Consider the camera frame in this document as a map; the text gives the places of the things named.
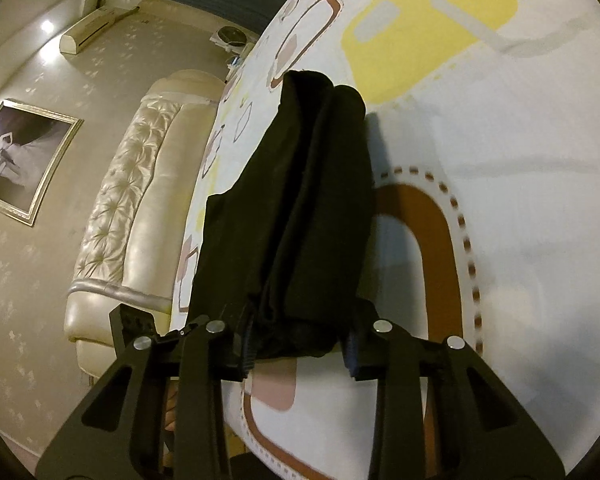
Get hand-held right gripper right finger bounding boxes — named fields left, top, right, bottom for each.
left=341, top=305, right=566, bottom=480

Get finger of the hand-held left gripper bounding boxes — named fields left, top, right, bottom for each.
left=109, top=304, right=160, bottom=348

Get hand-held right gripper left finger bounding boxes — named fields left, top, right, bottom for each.
left=35, top=316, right=261, bottom=480

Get black pants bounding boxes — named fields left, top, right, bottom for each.
left=189, top=70, right=373, bottom=361

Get cream tufted headboard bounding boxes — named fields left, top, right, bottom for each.
left=62, top=69, right=226, bottom=378

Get printed white bed sheet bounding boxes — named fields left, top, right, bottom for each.
left=167, top=0, right=600, bottom=480

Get white air conditioner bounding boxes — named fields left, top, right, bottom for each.
left=60, top=6, right=141, bottom=56

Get silver framed wall picture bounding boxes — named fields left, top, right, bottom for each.
left=0, top=99, right=84, bottom=227

